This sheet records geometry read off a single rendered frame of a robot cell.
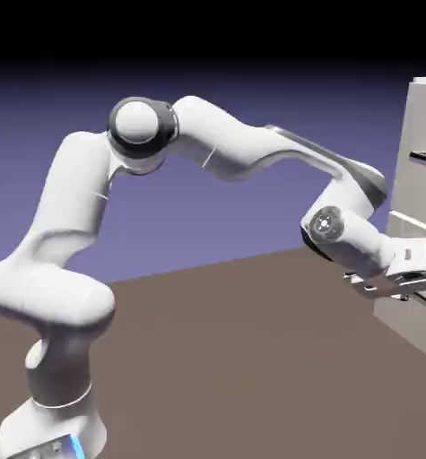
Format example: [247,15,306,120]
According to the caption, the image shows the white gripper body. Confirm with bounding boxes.
[343,269,426,301]

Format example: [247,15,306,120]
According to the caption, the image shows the short grey drawer front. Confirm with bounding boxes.
[372,212,426,360]

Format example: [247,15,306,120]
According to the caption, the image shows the pale grey cabinet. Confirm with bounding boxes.
[372,75,426,360]

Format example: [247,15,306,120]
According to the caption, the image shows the tall grey drawer front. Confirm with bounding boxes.
[387,82,426,238]

